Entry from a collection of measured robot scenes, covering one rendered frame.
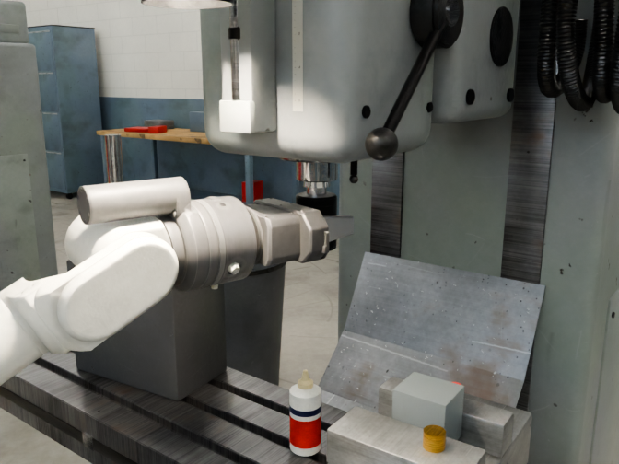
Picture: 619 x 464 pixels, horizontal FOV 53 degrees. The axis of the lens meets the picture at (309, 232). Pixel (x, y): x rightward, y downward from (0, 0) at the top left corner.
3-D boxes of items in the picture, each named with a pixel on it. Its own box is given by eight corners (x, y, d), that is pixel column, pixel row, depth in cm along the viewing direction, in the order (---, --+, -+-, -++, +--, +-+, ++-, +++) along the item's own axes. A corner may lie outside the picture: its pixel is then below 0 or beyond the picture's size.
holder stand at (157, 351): (178, 402, 91) (170, 272, 86) (75, 369, 102) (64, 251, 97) (227, 370, 101) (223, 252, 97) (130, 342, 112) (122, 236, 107)
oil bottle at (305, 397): (308, 460, 77) (308, 380, 75) (283, 449, 80) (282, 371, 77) (327, 446, 80) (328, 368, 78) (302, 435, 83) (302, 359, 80)
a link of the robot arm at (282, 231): (331, 195, 63) (229, 208, 56) (329, 284, 66) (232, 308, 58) (262, 179, 73) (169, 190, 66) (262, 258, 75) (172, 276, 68)
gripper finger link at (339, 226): (349, 237, 71) (306, 246, 68) (349, 210, 71) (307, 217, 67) (358, 240, 70) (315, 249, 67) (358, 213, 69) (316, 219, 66)
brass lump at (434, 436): (439, 456, 59) (440, 439, 59) (418, 448, 61) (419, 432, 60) (449, 445, 61) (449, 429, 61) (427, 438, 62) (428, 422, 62)
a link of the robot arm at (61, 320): (192, 281, 56) (61, 377, 50) (151, 254, 63) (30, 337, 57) (161, 223, 53) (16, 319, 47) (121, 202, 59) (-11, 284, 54)
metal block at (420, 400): (442, 458, 64) (445, 405, 62) (391, 439, 67) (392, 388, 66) (461, 435, 68) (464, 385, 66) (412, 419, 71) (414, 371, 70)
